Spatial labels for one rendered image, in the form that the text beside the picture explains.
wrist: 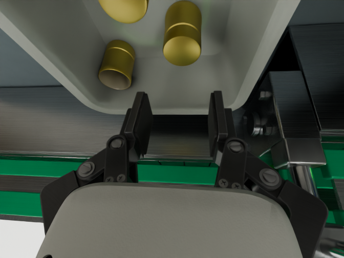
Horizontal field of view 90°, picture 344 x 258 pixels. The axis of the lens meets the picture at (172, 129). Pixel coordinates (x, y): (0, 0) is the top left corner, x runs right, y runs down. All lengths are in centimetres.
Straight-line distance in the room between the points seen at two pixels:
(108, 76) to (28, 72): 18
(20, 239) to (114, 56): 47
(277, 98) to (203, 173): 14
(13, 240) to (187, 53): 54
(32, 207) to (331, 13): 43
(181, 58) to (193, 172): 15
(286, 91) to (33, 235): 55
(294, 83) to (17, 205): 38
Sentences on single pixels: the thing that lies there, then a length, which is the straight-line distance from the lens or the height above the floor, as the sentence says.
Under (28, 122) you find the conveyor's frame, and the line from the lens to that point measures 37.
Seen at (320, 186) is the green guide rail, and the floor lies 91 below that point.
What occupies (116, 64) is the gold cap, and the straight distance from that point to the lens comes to 20.
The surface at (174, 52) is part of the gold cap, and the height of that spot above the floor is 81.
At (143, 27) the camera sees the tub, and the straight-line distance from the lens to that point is 21.
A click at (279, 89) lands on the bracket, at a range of 18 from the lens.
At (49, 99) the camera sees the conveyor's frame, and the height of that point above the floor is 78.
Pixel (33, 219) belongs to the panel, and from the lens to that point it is 55.
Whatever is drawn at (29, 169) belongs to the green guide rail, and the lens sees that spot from 36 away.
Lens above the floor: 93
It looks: 23 degrees down
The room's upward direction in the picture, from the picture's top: 176 degrees counter-clockwise
